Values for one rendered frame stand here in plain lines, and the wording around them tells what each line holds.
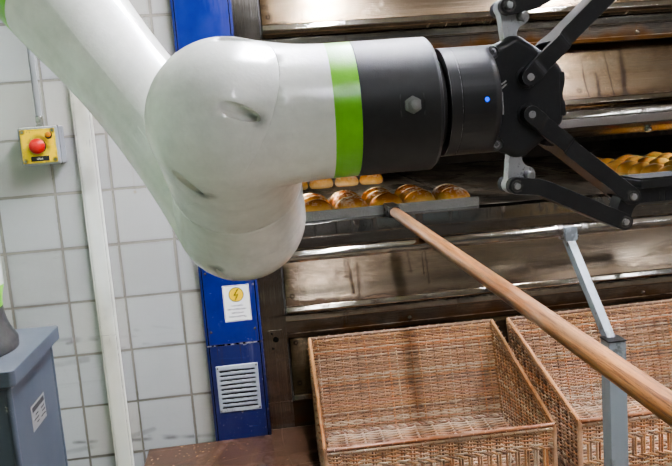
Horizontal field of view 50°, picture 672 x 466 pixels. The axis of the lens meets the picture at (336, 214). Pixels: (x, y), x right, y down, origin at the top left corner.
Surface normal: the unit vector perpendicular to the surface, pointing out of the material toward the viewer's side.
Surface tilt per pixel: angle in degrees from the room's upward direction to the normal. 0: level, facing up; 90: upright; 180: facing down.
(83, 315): 90
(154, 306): 90
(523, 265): 70
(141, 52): 47
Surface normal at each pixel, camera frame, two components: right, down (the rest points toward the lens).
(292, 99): 0.22, -0.07
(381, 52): 0.02, -0.66
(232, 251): 0.00, 0.83
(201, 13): 0.11, 0.13
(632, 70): 0.07, -0.22
